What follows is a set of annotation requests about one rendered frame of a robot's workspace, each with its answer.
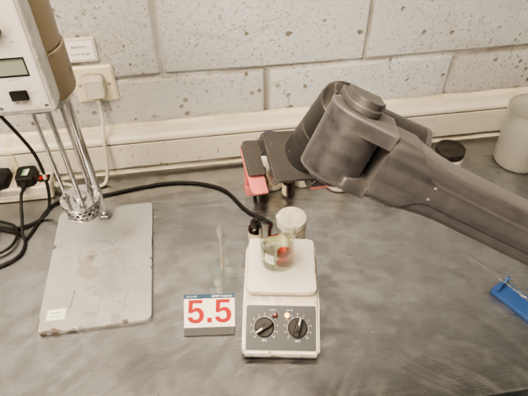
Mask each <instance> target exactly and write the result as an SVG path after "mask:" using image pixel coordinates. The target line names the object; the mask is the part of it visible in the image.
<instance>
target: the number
mask: <svg viewBox="0 0 528 396"><path fill-rule="evenodd" d="M222 323H233V298H215V299H186V300H185V324H186V325H200V324H222Z"/></svg>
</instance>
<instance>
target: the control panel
mask: <svg viewBox="0 0 528 396"><path fill-rule="evenodd" d="M274 313H277V317H273V314H274ZM286 313H288V314H289V317H288V318H286V317H285V316H284V315H285V314H286ZM262 317H266V318H269V319H270V320H271V321H272V322H273V333H272V334H271V335H270V336H268V337H261V336H259V335H258V334H257V333H255V323H256V321H257V320H258V319H260V318H262ZM295 318H302V319H303V320H304V321H305V322H306V324H307V332H306V334H305V335H304V336H303V337H301V338H295V337H293V336H292V335H291V334H290V333H289V331H288V325H289V323H290V322H291V321H292V320H293V319H295ZM245 347H246V350H296V351H316V307H315V306H267V305H247V318H246V346H245Z"/></svg>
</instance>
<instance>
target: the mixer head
mask: <svg viewBox="0 0 528 396"><path fill-rule="evenodd" d="M75 86H76V80H75V75H74V72H73V70H72V65H71V62H70V60H69V56H68V52H67V49H66V46H65V44H64V39H63V37H62V36H61V35H60V33H59V30H58V27H57V23H56V20H55V17H54V15H53V10H52V7H51V5H50V0H0V116H11V115H20V114H34V115H37V114H44V113H48V112H54V111H56V110H57V109H59V108H61V107H63V106H64V105H65V104H66V103H67V102H68V101H69V100H70V99H71V98H72V95H73V93H74V89H75Z"/></svg>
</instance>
